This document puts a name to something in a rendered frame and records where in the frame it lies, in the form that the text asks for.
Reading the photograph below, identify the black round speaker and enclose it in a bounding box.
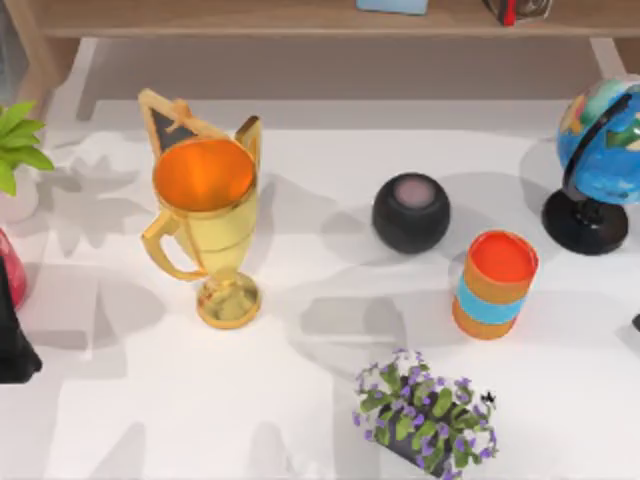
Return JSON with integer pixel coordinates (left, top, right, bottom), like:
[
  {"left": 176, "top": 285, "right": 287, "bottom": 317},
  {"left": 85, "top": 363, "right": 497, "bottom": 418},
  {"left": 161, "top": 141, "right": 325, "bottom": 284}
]
[{"left": 371, "top": 172, "right": 452, "bottom": 256}]

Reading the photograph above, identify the gold trophy cup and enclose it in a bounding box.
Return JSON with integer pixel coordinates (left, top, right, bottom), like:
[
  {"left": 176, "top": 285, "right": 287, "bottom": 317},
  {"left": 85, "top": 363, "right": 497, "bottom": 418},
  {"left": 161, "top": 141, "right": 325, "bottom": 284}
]
[{"left": 137, "top": 88, "right": 263, "bottom": 330}]

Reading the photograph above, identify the orange and blue can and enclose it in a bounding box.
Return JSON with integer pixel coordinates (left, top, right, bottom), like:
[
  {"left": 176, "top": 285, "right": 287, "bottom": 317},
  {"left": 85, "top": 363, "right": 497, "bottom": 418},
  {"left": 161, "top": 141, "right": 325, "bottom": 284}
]
[{"left": 451, "top": 229, "right": 540, "bottom": 342}]

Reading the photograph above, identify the purple flower plant pot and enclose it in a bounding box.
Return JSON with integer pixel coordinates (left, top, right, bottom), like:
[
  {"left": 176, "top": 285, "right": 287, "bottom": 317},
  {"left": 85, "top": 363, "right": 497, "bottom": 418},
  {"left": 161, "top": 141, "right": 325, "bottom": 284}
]
[{"left": 352, "top": 348, "right": 499, "bottom": 480}]

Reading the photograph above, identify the wooden shelf unit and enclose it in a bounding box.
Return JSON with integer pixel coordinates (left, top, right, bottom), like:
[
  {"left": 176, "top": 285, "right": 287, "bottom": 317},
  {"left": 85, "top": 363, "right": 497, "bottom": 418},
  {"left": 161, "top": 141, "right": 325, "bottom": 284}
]
[{"left": 0, "top": 0, "right": 640, "bottom": 122}]

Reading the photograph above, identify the light blue book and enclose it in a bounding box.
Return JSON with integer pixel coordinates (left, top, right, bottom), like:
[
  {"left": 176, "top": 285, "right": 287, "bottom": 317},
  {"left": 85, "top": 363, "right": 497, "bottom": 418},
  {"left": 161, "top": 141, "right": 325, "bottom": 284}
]
[{"left": 355, "top": 0, "right": 431, "bottom": 16}]

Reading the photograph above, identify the blue globe on black stand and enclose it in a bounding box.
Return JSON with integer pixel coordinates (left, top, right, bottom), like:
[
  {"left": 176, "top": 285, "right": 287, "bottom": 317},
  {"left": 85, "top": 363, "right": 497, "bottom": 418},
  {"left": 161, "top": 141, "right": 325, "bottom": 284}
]
[{"left": 542, "top": 73, "right": 640, "bottom": 256}]

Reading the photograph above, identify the red and black box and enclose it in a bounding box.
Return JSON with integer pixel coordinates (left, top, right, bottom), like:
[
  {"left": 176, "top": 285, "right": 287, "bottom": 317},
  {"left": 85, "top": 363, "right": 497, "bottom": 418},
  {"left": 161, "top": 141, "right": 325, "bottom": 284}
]
[{"left": 482, "top": 0, "right": 553, "bottom": 26}]

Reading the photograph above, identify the red vase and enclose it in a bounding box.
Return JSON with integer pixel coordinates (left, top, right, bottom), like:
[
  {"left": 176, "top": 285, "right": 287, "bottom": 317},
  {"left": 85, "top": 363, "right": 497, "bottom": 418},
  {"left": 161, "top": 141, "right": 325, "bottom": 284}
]
[{"left": 0, "top": 228, "right": 29, "bottom": 311}]

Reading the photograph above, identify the green plant in white pot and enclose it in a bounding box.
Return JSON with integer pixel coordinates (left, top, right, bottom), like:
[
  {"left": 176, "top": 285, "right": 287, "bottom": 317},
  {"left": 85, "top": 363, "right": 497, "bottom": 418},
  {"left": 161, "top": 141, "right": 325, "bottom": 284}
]
[{"left": 0, "top": 100, "right": 56, "bottom": 224}]

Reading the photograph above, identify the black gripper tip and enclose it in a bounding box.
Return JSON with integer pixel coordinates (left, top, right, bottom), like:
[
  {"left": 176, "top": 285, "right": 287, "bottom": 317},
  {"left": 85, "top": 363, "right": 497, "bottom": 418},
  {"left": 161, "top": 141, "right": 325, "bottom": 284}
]
[{"left": 0, "top": 259, "right": 43, "bottom": 385}]

